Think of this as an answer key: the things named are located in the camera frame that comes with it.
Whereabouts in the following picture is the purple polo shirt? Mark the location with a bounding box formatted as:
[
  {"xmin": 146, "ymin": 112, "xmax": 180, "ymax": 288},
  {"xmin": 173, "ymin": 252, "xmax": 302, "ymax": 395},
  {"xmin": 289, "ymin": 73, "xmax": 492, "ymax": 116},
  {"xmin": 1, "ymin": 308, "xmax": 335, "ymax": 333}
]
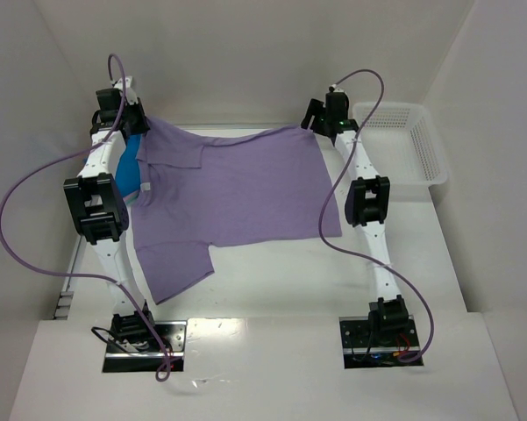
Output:
[{"xmin": 131, "ymin": 118, "xmax": 342, "ymax": 303}]

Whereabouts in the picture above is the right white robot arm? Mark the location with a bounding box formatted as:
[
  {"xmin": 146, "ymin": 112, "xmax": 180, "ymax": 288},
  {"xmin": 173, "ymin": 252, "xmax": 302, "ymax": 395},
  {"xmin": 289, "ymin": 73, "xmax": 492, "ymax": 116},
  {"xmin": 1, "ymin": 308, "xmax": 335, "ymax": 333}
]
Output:
[{"xmin": 302, "ymin": 85, "xmax": 409, "ymax": 346}]

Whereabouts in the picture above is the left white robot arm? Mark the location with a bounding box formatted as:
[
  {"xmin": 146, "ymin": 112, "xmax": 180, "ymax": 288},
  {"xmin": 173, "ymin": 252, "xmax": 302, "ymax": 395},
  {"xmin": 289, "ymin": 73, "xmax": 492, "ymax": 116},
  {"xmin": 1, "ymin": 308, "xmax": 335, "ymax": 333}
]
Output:
[{"xmin": 63, "ymin": 77, "xmax": 153, "ymax": 353}]

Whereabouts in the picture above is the blue folded shirt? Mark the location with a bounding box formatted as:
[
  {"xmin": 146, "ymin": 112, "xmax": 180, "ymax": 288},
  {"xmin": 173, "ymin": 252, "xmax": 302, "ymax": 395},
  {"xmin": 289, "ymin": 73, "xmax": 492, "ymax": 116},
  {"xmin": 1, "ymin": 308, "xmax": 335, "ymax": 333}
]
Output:
[{"xmin": 115, "ymin": 135, "xmax": 142, "ymax": 199}]

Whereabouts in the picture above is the white plastic basket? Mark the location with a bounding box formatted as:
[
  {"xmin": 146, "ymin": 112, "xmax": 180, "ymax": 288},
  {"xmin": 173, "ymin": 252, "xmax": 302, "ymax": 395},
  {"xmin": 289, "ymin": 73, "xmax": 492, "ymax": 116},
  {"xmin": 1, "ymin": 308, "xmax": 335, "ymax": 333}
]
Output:
[{"xmin": 349, "ymin": 102, "xmax": 448, "ymax": 187}]

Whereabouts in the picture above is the pink folded shirt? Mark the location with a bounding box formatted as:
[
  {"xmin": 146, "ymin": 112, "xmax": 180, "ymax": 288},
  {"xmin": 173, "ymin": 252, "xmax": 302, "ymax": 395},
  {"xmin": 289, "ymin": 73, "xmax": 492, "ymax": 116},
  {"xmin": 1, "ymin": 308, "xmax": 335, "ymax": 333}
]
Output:
[{"xmin": 124, "ymin": 192, "xmax": 139, "ymax": 205}]

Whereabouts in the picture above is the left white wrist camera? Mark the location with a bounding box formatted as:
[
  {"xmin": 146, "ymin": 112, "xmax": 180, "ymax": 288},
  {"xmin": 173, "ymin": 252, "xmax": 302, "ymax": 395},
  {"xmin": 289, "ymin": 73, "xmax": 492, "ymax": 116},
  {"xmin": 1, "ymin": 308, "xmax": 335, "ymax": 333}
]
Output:
[{"xmin": 110, "ymin": 76, "xmax": 139, "ymax": 105}]

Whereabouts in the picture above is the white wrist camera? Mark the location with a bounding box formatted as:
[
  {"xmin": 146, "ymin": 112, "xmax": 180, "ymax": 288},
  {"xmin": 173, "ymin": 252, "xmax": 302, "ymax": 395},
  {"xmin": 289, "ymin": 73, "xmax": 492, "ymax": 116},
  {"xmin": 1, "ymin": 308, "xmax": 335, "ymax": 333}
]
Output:
[
  {"xmin": 328, "ymin": 84, "xmax": 345, "ymax": 93},
  {"xmin": 110, "ymin": 76, "xmax": 139, "ymax": 105}
]

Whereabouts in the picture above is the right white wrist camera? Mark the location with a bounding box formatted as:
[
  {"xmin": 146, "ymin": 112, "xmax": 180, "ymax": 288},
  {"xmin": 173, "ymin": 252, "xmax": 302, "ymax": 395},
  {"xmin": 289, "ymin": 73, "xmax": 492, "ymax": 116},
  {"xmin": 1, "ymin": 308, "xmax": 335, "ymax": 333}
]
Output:
[{"xmin": 328, "ymin": 84, "xmax": 345, "ymax": 93}]

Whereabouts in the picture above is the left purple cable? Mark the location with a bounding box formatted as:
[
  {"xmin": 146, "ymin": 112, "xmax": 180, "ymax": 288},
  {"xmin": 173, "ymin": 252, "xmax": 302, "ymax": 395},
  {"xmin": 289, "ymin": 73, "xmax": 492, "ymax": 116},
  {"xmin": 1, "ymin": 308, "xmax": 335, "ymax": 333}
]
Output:
[{"xmin": 0, "ymin": 54, "xmax": 176, "ymax": 382}]

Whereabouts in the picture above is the purple cable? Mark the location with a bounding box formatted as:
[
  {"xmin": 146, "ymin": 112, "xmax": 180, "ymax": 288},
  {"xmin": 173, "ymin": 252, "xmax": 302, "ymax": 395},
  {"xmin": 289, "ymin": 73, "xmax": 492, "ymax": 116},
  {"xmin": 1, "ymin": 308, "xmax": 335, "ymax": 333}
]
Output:
[
  {"xmin": 318, "ymin": 68, "xmax": 437, "ymax": 366},
  {"xmin": 0, "ymin": 54, "xmax": 176, "ymax": 382}
]

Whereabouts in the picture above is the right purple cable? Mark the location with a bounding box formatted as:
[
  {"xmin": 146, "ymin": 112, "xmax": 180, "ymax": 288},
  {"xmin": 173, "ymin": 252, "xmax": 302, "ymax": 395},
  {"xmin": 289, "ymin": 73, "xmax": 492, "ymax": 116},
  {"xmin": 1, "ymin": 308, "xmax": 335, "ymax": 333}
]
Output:
[{"xmin": 318, "ymin": 68, "xmax": 437, "ymax": 366}]

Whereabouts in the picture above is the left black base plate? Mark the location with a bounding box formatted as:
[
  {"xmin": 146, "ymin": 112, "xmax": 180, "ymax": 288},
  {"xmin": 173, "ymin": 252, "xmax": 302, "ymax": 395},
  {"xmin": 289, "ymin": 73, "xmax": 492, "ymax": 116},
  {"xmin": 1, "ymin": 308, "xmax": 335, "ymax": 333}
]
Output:
[{"xmin": 93, "ymin": 320, "xmax": 187, "ymax": 374}]

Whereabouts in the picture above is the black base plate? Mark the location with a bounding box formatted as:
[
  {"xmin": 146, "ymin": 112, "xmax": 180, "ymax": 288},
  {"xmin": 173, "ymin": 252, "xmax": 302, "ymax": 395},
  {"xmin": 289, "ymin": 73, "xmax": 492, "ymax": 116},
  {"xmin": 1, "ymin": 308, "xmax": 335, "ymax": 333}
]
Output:
[
  {"xmin": 339, "ymin": 316, "xmax": 424, "ymax": 369},
  {"xmin": 93, "ymin": 320, "xmax": 187, "ymax": 374}
]

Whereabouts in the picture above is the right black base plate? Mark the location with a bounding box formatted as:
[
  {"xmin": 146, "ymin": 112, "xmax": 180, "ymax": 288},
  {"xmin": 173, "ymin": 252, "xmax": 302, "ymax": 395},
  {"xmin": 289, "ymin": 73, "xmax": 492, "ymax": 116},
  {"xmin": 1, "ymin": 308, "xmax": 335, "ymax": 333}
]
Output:
[{"xmin": 339, "ymin": 316, "xmax": 424, "ymax": 369}]

